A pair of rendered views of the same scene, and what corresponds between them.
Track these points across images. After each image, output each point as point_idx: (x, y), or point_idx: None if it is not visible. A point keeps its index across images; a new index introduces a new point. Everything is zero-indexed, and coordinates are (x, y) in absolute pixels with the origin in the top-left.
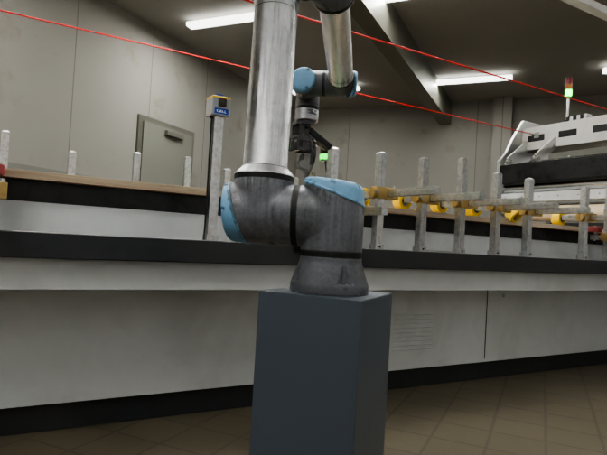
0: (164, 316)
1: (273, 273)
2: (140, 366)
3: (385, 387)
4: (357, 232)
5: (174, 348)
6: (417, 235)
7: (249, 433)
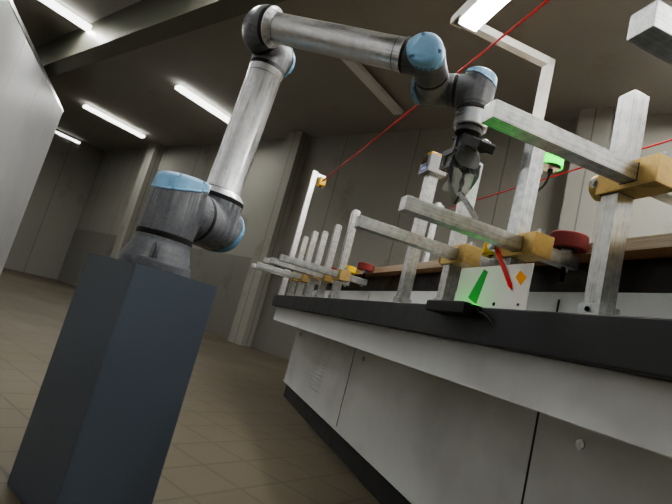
0: (420, 404)
1: (434, 350)
2: (397, 451)
3: (98, 360)
4: (143, 209)
5: (418, 445)
6: None
7: None
